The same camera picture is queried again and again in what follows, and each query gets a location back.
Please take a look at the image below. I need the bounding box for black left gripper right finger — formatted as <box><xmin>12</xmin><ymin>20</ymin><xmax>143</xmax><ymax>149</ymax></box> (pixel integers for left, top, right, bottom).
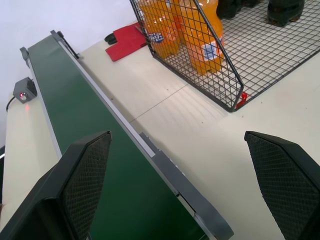
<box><xmin>244</xmin><ymin>130</ymin><xmax>320</xmax><ymax>240</ymax></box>

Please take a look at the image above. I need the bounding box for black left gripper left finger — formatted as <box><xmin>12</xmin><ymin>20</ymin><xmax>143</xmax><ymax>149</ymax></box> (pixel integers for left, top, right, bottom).
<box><xmin>0</xmin><ymin>130</ymin><xmax>112</xmax><ymax>240</ymax></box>

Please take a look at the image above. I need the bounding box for green conveyor belt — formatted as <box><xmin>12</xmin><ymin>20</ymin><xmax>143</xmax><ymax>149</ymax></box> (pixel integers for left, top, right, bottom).
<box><xmin>19</xmin><ymin>30</ymin><xmax>235</xmax><ymax>240</ymax></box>

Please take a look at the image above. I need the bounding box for red plastic piece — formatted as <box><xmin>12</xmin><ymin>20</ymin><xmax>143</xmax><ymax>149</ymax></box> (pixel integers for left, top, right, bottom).
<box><xmin>236</xmin><ymin>91</ymin><xmax>249</xmax><ymax>109</ymax></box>

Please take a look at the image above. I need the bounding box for grey sensor box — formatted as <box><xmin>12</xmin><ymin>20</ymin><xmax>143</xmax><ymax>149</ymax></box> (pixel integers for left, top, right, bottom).
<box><xmin>12</xmin><ymin>77</ymin><xmax>38</xmax><ymax>105</ymax></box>

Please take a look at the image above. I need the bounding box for orange soda bottle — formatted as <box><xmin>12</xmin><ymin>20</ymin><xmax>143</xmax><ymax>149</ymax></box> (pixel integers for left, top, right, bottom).
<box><xmin>137</xmin><ymin>0</ymin><xmax>181</xmax><ymax>60</ymax></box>
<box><xmin>172</xmin><ymin>0</ymin><xmax>225</xmax><ymax>76</ymax></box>

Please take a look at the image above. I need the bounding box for black object behind cloth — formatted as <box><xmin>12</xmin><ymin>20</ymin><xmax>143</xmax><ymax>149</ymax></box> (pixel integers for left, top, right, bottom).
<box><xmin>104</xmin><ymin>33</ymin><xmax>117</xmax><ymax>46</ymax></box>

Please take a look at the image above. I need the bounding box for red cloth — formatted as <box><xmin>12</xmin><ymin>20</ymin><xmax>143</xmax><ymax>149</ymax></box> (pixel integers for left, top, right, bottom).
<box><xmin>104</xmin><ymin>21</ymin><xmax>148</xmax><ymax>62</ymax></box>

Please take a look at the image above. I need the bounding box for black sensor cable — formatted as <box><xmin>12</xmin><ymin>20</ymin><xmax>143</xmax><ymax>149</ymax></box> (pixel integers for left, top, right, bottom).
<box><xmin>5</xmin><ymin>96</ymin><xmax>16</xmax><ymax>113</ymax></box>

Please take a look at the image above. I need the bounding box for black wire basket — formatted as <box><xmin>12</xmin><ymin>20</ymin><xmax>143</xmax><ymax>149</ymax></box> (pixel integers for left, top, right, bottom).
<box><xmin>129</xmin><ymin>0</ymin><xmax>320</xmax><ymax>113</ymax></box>

